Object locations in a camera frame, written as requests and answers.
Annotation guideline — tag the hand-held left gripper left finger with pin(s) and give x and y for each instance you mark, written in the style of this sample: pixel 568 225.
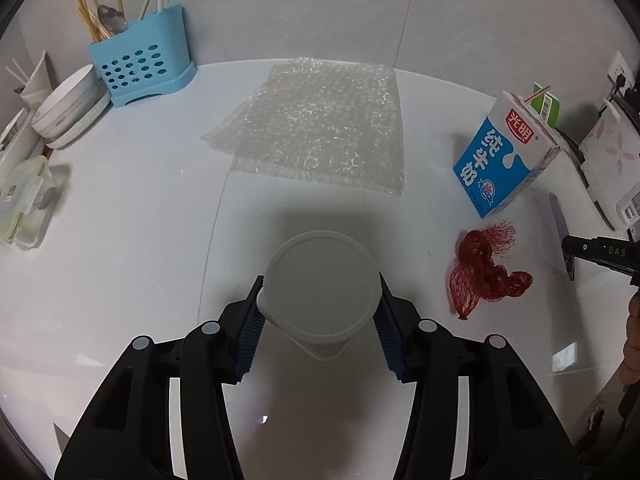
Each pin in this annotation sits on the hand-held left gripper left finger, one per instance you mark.
pixel 247 332

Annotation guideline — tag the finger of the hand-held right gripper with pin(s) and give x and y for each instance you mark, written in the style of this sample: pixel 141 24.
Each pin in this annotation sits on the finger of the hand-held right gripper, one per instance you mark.
pixel 577 249

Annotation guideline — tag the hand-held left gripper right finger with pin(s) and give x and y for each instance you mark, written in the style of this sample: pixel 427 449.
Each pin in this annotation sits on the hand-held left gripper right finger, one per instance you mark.
pixel 392 335

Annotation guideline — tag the white lidded plastic cup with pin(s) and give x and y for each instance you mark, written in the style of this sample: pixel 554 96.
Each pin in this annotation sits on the white lidded plastic cup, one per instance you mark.
pixel 320 295

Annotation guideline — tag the blue and white milk carton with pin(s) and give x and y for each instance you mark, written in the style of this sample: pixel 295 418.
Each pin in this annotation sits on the blue and white milk carton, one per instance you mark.
pixel 500 160

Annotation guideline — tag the red striped drinking straw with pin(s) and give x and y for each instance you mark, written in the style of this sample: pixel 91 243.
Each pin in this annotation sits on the red striped drinking straw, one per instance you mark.
pixel 539 93

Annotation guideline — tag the bubble wrap sheet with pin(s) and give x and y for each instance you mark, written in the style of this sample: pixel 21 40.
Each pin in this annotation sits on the bubble wrap sheet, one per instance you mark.
pixel 320 125

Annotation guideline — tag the person's right hand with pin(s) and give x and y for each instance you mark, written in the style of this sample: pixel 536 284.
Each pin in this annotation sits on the person's right hand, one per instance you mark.
pixel 633 330

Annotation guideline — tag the red mesh net bag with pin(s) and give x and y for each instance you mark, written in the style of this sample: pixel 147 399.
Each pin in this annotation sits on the red mesh net bag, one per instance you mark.
pixel 480 270

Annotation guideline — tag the white floral rice cooker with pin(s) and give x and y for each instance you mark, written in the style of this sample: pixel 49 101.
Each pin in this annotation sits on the white floral rice cooker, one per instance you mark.
pixel 612 155

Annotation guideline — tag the green and white box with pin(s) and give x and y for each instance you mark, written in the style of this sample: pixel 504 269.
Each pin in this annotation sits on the green and white box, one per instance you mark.
pixel 547 107

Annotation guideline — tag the black power plug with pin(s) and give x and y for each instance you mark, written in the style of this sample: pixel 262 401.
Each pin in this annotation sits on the black power plug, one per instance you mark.
pixel 623 82

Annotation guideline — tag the glass container with green lid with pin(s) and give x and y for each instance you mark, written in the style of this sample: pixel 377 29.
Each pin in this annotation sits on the glass container with green lid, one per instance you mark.
pixel 22 200

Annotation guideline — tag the white ribbed bowl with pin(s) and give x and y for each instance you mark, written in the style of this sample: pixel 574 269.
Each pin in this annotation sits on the white ribbed bowl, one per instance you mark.
pixel 85 127

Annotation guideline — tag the blue utensil holder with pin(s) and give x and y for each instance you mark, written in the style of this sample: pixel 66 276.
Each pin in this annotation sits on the blue utensil holder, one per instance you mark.
pixel 140 62

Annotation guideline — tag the white cup with straws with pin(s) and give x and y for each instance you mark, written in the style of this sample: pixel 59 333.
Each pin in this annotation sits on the white cup with straws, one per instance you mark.
pixel 35 82

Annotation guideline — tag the metal spoon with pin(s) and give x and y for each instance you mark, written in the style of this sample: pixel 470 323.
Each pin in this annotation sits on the metal spoon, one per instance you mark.
pixel 111 17

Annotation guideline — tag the chopsticks and spoon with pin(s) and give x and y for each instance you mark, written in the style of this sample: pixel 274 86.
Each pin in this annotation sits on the chopsticks and spoon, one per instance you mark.
pixel 92 15

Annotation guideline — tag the white wall socket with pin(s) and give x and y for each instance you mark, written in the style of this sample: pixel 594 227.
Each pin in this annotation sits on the white wall socket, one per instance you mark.
pixel 620 62

